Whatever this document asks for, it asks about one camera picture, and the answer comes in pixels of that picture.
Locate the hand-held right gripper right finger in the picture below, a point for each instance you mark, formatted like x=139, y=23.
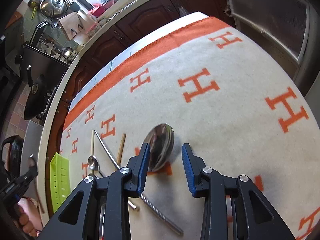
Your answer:
x=187, y=170

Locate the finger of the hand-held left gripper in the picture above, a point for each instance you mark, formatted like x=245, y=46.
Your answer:
x=26, y=175

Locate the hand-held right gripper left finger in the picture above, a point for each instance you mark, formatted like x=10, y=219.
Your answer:
x=143, y=170

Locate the light wooden chopstick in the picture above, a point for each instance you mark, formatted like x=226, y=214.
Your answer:
x=121, y=146

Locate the green plastic utensil tray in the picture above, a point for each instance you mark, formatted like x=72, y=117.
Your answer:
x=58, y=177

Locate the silver metal utensil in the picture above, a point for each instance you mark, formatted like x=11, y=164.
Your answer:
x=133, y=205

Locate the small metal spoon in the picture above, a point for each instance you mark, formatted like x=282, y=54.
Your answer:
x=93, y=162

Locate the person's left hand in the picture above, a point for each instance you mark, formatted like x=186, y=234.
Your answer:
x=27, y=217

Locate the black electric pressure cooker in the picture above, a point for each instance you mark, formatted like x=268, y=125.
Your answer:
x=15, y=150

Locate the stainless steel splash guard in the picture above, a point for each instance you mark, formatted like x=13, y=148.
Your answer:
x=30, y=135

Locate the orange white printed blanket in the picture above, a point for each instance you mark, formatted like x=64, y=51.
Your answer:
x=225, y=130

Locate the black wok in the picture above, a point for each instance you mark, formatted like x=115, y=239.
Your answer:
x=33, y=105

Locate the steel teapot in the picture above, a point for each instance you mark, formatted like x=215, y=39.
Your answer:
x=66, y=51

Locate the pink lidded food container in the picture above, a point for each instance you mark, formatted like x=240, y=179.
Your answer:
x=93, y=31

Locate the dark wooden kitchen cabinets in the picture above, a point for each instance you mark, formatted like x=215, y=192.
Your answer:
x=150, y=20

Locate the pale cutting board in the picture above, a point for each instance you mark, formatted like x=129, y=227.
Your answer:
x=71, y=25

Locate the clear plastic bag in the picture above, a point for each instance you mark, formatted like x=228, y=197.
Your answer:
x=182, y=11

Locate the pink bowl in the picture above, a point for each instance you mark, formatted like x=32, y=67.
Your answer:
x=100, y=8

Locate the glass cabinet door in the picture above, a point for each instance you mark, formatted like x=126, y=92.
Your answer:
x=262, y=17

